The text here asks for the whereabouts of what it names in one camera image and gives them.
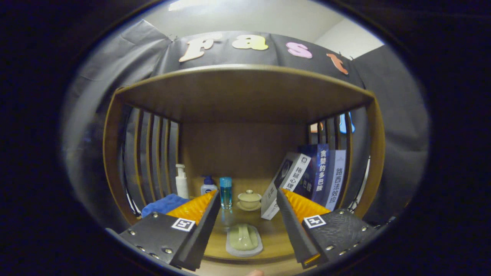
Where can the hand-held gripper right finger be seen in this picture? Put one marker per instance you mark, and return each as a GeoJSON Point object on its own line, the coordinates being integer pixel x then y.
{"type": "Point", "coordinates": [295, 237]}

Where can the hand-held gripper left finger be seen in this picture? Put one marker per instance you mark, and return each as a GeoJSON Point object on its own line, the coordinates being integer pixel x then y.
{"type": "Point", "coordinates": [205, 234]}

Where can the wooden drawer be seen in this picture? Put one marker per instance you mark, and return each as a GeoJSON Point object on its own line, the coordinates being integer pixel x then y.
{"type": "Point", "coordinates": [226, 269]}

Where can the wooden countertop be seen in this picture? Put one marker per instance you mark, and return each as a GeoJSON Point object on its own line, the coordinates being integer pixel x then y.
{"type": "Point", "coordinates": [272, 234]}

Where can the wooden cabinet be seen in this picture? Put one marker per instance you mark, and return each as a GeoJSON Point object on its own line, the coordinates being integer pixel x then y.
{"type": "Point", "coordinates": [241, 99]}

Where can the clear blue bottle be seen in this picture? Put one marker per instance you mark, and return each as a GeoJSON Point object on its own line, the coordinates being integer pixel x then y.
{"type": "Point", "coordinates": [226, 193]}

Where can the white bottle with blue cap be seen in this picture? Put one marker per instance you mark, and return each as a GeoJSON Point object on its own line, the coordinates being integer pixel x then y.
{"type": "Point", "coordinates": [208, 188]}

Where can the folded blue towel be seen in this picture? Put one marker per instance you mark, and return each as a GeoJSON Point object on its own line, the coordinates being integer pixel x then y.
{"type": "Point", "coordinates": [163, 205]}

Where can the white pump bottle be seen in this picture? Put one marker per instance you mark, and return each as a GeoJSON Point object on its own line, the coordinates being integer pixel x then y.
{"type": "Point", "coordinates": [182, 186]}

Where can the cream lidded tea bowl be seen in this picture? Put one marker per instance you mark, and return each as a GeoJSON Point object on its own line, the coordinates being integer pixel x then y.
{"type": "Point", "coordinates": [249, 200]}

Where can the white book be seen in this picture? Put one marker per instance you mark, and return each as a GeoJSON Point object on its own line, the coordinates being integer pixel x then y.
{"type": "Point", "coordinates": [291, 176]}

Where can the dark blue book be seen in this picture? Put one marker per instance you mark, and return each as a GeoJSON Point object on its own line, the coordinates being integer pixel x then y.
{"type": "Point", "coordinates": [320, 172]}

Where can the lilac book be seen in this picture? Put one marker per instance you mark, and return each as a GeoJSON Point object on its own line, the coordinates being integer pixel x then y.
{"type": "Point", "coordinates": [337, 176]}

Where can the black backdrop cloth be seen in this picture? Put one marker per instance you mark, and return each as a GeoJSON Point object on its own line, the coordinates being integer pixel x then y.
{"type": "Point", "coordinates": [96, 96]}

